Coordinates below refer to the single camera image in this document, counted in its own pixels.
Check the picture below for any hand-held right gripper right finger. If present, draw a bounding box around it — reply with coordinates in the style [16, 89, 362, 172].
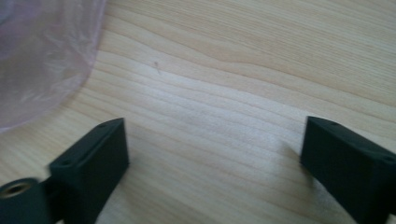
[299, 115, 396, 224]

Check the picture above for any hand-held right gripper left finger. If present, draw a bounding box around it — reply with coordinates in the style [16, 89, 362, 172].
[48, 117, 131, 224]

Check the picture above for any pink plastic bag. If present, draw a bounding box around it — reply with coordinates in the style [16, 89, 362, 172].
[0, 0, 108, 133]

